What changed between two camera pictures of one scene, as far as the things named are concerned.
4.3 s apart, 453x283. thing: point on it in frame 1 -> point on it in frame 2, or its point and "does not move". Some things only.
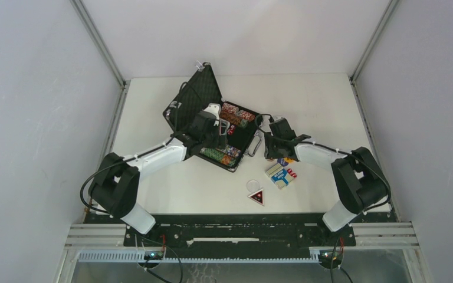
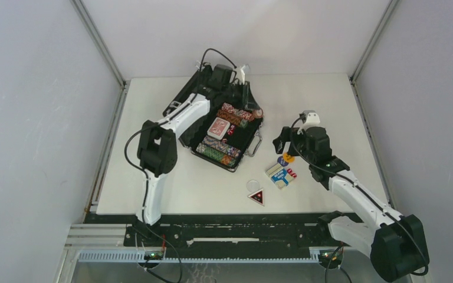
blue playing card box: x=279 y=175 does not move
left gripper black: x=220 y=141 -> x=246 y=100
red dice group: x=289 y=171 does not move
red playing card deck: x=224 y=125 does not move
